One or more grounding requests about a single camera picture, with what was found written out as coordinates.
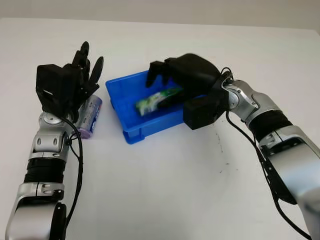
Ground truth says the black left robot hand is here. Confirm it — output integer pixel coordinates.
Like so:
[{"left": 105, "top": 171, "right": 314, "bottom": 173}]
[{"left": 61, "top": 40, "right": 105, "bottom": 124}]

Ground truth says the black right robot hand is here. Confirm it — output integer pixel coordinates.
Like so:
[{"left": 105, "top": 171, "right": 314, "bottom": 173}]
[{"left": 145, "top": 52, "right": 222, "bottom": 109}]

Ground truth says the green white snack packet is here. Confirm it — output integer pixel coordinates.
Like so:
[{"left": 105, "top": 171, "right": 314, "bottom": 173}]
[{"left": 135, "top": 85, "right": 185, "bottom": 117}]

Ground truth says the blue plastic tray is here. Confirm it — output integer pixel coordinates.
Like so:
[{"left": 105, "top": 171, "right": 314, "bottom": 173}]
[{"left": 105, "top": 70, "right": 198, "bottom": 146}]

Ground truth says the silver purple cylindrical can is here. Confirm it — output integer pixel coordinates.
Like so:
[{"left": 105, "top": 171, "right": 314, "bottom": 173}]
[{"left": 72, "top": 94, "right": 104, "bottom": 139}]

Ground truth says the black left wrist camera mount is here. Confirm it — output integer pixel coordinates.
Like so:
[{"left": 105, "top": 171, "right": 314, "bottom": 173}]
[{"left": 35, "top": 64, "right": 76, "bottom": 116}]

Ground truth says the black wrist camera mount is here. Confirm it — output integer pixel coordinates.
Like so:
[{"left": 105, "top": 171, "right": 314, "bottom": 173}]
[
  {"left": 35, "top": 64, "right": 76, "bottom": 116},
  {"left": 182, "top": 79, "right": 230, "bottom": 131}
]

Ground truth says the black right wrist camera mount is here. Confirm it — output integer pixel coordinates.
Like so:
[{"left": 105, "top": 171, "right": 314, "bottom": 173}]
[{"left": 182, "top": 79, "right": 230, "bottom": 131}]

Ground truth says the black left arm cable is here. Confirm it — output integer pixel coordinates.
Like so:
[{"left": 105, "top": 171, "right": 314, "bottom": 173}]
[{"left": 59, "top": 116, "right": 85, "bottom": 233}]

